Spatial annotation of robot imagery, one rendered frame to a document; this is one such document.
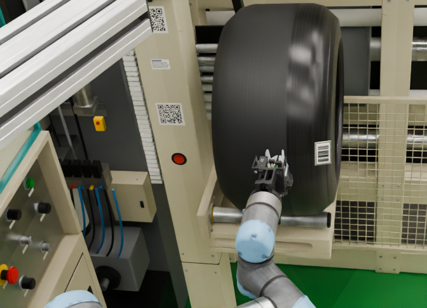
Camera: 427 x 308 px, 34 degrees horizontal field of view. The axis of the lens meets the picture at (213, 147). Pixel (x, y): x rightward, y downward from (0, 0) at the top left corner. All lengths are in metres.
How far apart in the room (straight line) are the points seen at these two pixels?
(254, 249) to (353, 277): 1.70
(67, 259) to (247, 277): 0.73
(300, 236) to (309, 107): 0.49
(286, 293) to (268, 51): 0.61
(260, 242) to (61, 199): 0.81
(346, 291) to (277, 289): 1.62
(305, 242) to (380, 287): 1.06
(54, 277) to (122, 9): 1.43
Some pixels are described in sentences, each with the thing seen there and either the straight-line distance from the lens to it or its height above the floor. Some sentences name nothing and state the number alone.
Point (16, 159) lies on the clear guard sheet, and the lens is 1.82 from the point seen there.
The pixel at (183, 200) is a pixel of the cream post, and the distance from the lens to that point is 2.15.
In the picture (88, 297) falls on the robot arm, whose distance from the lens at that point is 1.37.
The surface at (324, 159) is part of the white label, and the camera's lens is 1.72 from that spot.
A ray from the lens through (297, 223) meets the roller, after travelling 2.02.
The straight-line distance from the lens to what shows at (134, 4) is 0.68.
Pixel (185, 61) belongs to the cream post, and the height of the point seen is 1.38.
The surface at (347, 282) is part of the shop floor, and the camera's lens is 3.07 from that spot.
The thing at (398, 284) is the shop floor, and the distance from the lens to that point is 3.07.
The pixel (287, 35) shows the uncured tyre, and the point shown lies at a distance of 1.75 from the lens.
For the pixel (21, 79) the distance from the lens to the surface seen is 0.60.
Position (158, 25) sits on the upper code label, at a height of 1.49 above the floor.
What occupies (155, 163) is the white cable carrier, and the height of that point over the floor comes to 1.03.
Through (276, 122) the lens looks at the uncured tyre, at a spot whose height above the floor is 1.32.
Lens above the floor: 2.31
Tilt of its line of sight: 37 degrees down
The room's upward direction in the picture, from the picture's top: 9 degrees counter-clockwise
